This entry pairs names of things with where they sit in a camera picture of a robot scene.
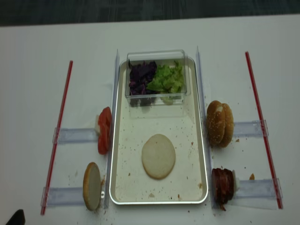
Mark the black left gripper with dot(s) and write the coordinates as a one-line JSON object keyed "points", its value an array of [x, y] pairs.
{"points": [[18, 218]]}

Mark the bun slice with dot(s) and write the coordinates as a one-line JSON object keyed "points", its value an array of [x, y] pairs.
{"points": [[92, 186], [158, 156]]}

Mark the red tomato slices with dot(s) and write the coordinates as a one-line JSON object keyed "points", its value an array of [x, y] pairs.
{"points": [[104, 122]]}

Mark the green lettuce leaves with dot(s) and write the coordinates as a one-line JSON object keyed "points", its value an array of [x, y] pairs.
{"points": [[168, 79]]}

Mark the clear left front pusher track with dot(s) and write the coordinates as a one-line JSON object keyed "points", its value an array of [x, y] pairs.
{"points": [[62, 196]]}

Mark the clear pusher track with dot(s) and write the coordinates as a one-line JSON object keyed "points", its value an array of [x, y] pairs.
{"points": [[74, 135], [62, 196], [256, 128], [257, 189]]}

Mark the clear left rear pusher track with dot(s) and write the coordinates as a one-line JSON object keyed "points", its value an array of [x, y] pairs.
{"points": [[74, 135]]}

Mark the cream metal tray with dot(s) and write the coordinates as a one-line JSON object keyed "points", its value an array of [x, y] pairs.
{"points": [[134, 126]]}

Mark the white rear left pusher block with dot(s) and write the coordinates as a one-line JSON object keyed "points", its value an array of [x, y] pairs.
{"points": [[97, 126]]}

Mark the white pusher block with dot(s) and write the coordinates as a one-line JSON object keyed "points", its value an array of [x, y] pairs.
{"points": [[236, 185], [97, 126]]}

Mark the purple cabbage leaves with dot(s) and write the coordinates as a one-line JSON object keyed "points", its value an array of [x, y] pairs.
{"points": [[140, 76]]}

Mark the clear plastic salad box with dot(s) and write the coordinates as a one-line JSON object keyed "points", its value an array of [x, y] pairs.
{"points": [[161, 58]]}

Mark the white right front pusher block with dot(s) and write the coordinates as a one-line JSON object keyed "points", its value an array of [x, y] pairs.
{"points": [[236, 185]]}

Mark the sesame top bun rear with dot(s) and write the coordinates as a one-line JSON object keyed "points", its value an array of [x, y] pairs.
{"points": [[229, 126]]}

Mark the clear right front pusher track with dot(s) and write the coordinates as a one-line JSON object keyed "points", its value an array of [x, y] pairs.
{"points": [[257, 189]]}

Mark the clear right rear pusher track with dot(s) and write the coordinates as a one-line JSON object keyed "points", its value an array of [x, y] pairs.
{"points": [[256, 128]]}

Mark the left red plastic rail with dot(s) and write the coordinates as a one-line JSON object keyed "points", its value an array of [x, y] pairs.
{"points": [[54, 147]]}

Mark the red plastic rail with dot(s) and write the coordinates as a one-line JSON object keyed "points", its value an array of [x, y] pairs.
{"points": [[54, 147], [266, 141]]}

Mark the right red plastic rail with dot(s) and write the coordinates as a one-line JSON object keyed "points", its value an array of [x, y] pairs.
{"points": [[266, 141]]}

